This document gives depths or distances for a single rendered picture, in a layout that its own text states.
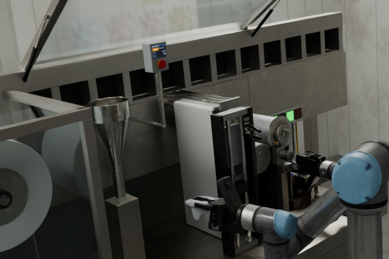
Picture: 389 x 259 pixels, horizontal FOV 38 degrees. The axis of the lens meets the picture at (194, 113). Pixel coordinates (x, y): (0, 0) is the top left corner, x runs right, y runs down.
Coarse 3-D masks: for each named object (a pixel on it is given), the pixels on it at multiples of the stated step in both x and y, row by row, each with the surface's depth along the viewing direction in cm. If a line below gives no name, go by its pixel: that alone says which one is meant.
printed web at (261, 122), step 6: (216, 108) 223; (258, 114) 246; (258, 120) 240; (264, 120) 238; (270, 120) 236; (258, 126) 238; (264, 126) 236; (258, 132) 238; (264, 132) 235; (264, 138) 236
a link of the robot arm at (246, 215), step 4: (244, 208) 166; (248, 208) 165; (252, 208) 165; (256, 208) 164; (244, 212) 165; (248, 212) 164; (252, 212) 163; (240, 216) 166; (244, 216) 164; (248, 216) 163; (252, 216) 163; (240, 220) 166; (244, 220) 164; (248, 220) 163; (244, 224) 164; (248, 224) 164; (244, 228) 166; (248, 228) 165; (252, 228) 163
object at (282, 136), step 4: (276, 128) 235; (280, 128) 234; (288, 128) 237; (276, 132) 234; (280, 132) 234; (284, 132) 235; (288, 132) 237; (276, 136) 234; (280, 136) 234; (284, 136) 236; (288, 136) 237; (276, 140) 235; (280, 140) 234; (284, 140) 236
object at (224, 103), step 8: (168, 96) 237; (176, 96) 233; (184, 96) 229; (192, 96) 230; (200, 96) 226; (208, 96) 228; (216, 96) 224; (224, 96) 221; (208, 104) 219; (216, 104) 214; (224, 104) 212; (232, 104) 215; (240, 104) 217
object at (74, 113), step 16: (16, 96) 187; (32, 96) 180; (64, 112) 152; (80, 112) 153; (0, 128) 141; (16, 128) 142; (32, 128) 145; (48, 128) 147; (96, 160) 157; (96, 176) 158; (96, 192) 159; (96, 208) 159; (96, 224) 161
